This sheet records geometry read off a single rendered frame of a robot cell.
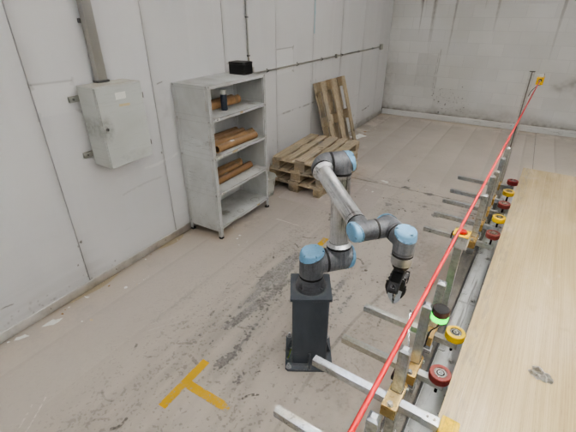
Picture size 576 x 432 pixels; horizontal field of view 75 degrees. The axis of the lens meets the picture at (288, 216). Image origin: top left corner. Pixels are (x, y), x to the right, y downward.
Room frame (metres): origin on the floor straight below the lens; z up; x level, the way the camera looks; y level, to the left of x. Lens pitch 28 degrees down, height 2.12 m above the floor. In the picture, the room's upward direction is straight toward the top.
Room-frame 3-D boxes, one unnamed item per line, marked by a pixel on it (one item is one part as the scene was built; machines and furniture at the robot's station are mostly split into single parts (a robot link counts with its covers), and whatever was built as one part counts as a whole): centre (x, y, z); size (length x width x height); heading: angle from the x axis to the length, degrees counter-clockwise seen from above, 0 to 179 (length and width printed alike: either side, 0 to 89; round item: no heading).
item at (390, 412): (0.84, -0.37, 0.95); 0.14 x 0.06 x 0.05; 146
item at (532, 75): (3.17, -1.99, 1.20); 0.15 x 0.12 x 1.00; 146
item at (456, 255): (1.49, -0.81, 0.93); 0.05 x 0.05 x 0.45; 56
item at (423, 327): (1.07, -0.52, 0.93); 0.04 x 0.04 x 0.48; 56
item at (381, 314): (1.30, -0.56, 0.84); 0.44 x 0.03 x 0.04; 56
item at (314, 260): (1.88, -0.15, 0.79); 0.17 x 0.15 x 0.18; 106
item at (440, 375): (0.98, -0.58, 0.85); 0.08 x 0.08 x 0.11
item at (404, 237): (1.32, -0.48, 1.28); 0.10 x 0.09 x 0.12; 16
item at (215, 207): (3.88, 0.66, 0.78); 0.90 x 0.45 x 1.55; 149
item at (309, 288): (1.87, -0.14, 0.65); 0.19 x 0.19 x 0.10
